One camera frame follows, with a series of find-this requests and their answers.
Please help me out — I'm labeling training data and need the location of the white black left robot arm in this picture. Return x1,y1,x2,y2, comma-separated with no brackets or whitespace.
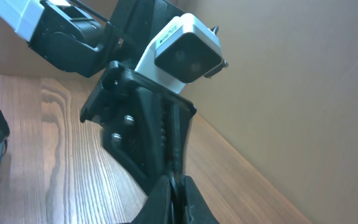
0,1,196,195

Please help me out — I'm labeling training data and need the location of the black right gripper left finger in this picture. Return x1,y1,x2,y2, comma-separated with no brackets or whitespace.
131,175,171,224

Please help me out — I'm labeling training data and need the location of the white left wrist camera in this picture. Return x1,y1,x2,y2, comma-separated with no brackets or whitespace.
135,13,229,94

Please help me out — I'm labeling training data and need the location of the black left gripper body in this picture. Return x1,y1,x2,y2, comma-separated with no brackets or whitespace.
80,61,196,194

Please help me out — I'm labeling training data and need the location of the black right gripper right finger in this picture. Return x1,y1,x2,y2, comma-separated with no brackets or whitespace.
180,175,219,224

